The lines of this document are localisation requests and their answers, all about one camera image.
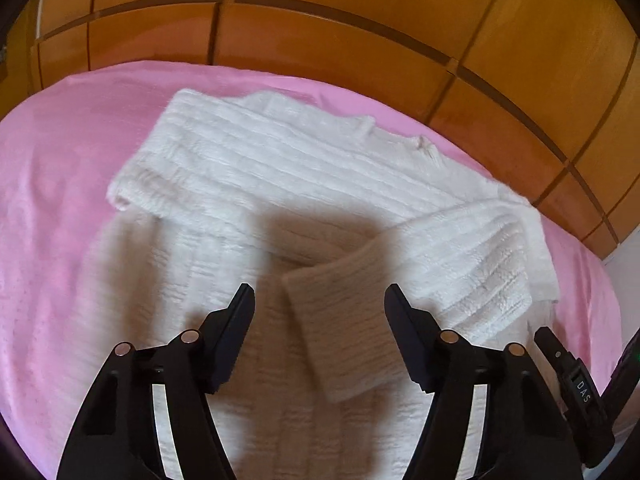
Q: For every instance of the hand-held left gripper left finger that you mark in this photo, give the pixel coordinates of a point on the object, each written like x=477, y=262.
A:
x=234, y=321

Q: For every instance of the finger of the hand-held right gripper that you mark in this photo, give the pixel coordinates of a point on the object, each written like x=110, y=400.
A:
x=550, y=347

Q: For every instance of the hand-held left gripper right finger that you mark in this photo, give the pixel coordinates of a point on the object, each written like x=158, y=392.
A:
x=404, y=321

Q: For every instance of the white knitted sweater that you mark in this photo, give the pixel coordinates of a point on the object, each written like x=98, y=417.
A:
x=300, y=170

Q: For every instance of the pink bed sheet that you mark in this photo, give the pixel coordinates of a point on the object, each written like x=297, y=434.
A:
x=55, y=200

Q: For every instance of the wooden panelled headboard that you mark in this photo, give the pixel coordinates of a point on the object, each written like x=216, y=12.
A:
x=350, y=25

